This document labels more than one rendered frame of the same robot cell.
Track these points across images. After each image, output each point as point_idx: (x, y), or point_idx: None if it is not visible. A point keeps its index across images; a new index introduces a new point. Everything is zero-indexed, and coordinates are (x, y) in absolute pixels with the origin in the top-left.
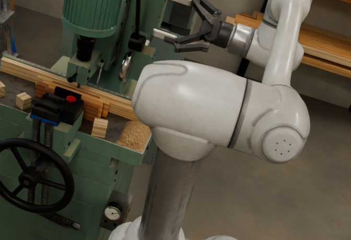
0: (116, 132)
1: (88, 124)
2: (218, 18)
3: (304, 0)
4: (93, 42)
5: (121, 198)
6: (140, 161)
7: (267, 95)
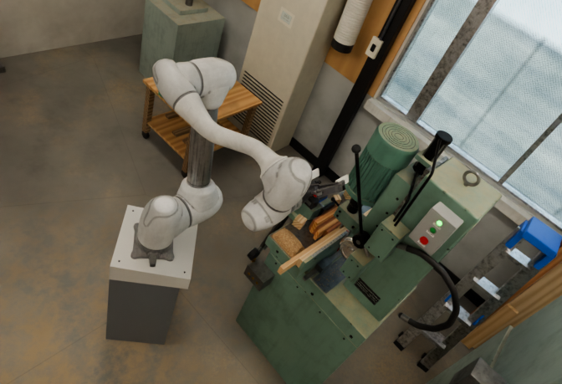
0: (295, 234)
1: (308, 223)
2: (314, 192)
3: (268, 162)
4: (353, 199)
5: (264, 274)
6: (266, 240)
7: (182, 64)
